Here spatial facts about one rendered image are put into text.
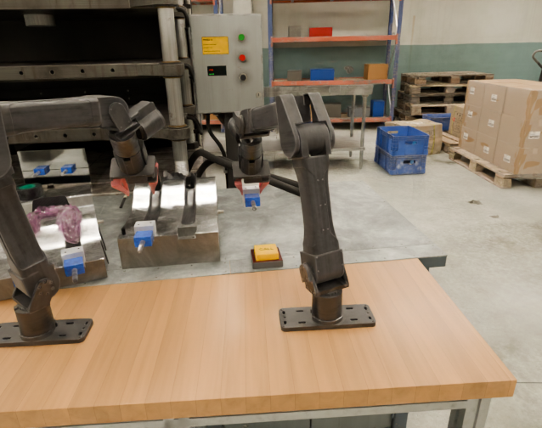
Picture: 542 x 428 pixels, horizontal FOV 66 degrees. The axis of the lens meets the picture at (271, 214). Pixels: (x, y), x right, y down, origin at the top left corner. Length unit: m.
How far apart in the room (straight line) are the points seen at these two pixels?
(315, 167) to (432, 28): 7.33
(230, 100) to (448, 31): 6.55
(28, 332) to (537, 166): 4.43
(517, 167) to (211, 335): 4.06
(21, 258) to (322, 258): 0.57
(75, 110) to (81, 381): 0.50
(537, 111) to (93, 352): 4.23
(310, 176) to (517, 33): 7.91
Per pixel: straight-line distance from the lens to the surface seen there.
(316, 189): 0.82
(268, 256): 1.10
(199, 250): 1.14
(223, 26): 1.89
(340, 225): 1.37
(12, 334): 1.03
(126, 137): 0.96
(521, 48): 8.66
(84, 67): 1.89
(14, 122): 0.85
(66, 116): 0.89
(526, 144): 4.62
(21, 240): 0.90
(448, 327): 0.96
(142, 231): 1.13
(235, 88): 1.90
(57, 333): 0.99
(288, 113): 0.82
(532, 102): 4.54
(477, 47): 8.35
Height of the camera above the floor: 1.35
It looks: 22 degrees down
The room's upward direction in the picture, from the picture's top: 1 degrees counter-clockwise
